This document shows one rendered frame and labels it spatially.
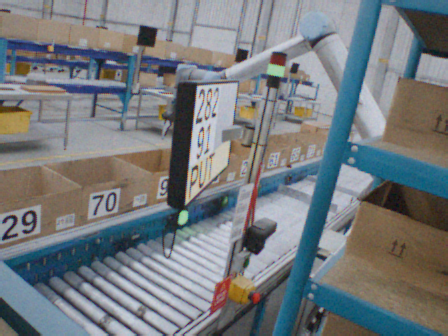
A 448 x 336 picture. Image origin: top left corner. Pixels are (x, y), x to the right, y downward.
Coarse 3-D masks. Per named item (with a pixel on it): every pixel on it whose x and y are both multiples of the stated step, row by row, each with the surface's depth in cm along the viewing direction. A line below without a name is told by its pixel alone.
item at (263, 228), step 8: (256, 224) 137; (264, 224) 138; (272, 224) 139; (248, 232) 136; (256, 232) 134; (264, 232) 134; (272, 232) 140; (256, 240) 135; (264, 240) 135; (256, 248) 138
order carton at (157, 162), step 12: (120, 156) 200; (132, 156) 207; (144, 156) 215; (156, 156) 223; (168, 156) 225; (144, 168) 218; (156, 168) 227; (168, 168) 226; (156, 180) 184; (156, 192) 186; (156, 204) 189
